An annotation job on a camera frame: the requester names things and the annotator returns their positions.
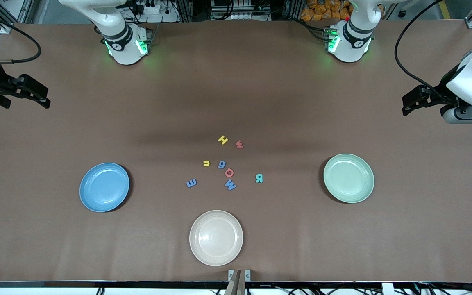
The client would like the green plate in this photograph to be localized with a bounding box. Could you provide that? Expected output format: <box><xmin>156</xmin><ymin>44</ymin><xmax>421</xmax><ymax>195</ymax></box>
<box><xmin>323</xmin><ymin>154</ymin><xmax>375</xmax><ymax>204</ymax></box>

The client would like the blue plate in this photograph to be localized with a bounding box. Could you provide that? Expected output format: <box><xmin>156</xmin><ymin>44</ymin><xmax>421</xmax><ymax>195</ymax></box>
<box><xmin>79</xmin><ymin>163</ymin><xmax>130</xmax><ymax>213</ymax></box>

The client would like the orange packet pile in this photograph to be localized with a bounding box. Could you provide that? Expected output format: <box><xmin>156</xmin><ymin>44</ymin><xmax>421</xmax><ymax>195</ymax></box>
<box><xmin>301</xmin><ymin>0</ymin><xmax>351</xmax><ymax>21</ymax></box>

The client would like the white power strip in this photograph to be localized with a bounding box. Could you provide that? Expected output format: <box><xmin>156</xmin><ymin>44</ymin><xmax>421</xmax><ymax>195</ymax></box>
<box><xmin>132</xmin><ymin>0</ymin><xmax>167</xmax><ymax>15</ymax></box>

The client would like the brown paper table cover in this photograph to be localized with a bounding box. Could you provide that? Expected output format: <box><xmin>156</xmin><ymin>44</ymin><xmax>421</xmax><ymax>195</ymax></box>
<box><xmin>0</xmin><ymin>20</ymin><xmax>472</xmax><ymax>284</ymax></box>

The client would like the cream plate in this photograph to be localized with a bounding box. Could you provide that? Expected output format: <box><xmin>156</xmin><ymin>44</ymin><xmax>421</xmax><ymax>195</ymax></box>
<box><xmin>189</xmin><ymin>210</ymin><xmax>244</xmax><ymax>267</ymax></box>

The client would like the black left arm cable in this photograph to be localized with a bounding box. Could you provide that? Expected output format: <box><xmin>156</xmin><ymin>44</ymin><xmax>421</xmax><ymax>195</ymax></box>
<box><xmin>395</xmin><ymin>0</ymin><xmax>445</xmax><ymax>91</ymax></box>

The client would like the black base cable bundle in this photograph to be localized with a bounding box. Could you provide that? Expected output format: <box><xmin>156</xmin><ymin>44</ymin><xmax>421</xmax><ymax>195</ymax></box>
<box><xmin>297</xmin><ymin>18</ymin><xmax>331</xmax><ymax>41</ymax></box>

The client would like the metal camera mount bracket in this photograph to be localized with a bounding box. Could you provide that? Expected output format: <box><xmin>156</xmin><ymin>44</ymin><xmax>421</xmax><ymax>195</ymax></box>
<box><xmin>225</xmin><ymin>269</ymin><xmax>252</xmax><ymax>295</ymax></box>

